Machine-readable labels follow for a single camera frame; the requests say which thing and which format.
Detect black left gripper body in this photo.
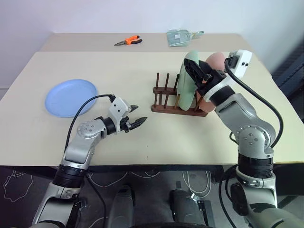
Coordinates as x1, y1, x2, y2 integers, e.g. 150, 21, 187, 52
120, 116, 133, 133

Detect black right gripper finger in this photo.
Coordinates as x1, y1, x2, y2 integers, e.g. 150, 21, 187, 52
183, 57, 208, 85
198, 60, 215, 76

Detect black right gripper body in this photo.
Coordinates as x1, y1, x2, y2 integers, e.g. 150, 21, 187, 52
194, 69, 228, 96

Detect green plate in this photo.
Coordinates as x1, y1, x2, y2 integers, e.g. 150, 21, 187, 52
177, 50, 200, 111

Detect wooden dish rack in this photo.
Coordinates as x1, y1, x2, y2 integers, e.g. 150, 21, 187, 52
151, 72, 209, 118

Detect pink plate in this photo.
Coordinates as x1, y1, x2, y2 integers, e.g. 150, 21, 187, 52
198, 52, 226, 114

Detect small green packet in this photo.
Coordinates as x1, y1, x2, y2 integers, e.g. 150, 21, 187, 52
191, 30, 205, 40

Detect green item in plastic bag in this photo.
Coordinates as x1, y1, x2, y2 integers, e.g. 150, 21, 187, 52
166, 29, 194, 48

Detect blue plate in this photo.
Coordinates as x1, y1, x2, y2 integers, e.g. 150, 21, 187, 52
44, 78, 99, 119

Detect dark grey rounded shape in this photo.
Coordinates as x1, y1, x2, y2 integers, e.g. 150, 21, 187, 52
168, 181, 207, 226
110, 184, 136, 226

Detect black office chair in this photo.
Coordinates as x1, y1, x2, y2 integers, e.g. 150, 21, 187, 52
271, 44, 304, 102

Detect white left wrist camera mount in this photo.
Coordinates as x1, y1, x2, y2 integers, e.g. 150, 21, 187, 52
108, 95, 131, 130

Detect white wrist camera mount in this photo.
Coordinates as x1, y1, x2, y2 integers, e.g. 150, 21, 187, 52
224, 49, 253, 79
108, 95, 131, 130

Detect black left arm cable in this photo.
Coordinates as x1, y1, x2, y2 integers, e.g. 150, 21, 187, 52
64, 94, 115, 155

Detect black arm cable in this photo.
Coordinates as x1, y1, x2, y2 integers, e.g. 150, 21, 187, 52
64, 94, 115, 155
223, 57, 285, 149

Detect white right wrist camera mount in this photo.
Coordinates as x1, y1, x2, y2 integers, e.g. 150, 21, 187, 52
224, 49, 253, 79

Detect black table frame bar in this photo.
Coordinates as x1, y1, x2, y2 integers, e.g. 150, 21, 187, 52
0, 164, 224, 184

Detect white floor cable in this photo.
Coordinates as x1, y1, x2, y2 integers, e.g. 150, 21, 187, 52
87, 170, 162, 189
3, 169, 34, 203
182, 169, 212, 198

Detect orange handled pliers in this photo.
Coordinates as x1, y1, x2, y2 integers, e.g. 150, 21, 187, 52
113, 35, 143, 47

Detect thin black cable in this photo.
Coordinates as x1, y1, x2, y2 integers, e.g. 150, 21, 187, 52
85, 175, 107, 220
219, 165, 238, 216

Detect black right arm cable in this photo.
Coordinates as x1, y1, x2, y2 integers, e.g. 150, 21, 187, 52
223, 57, 285, 149

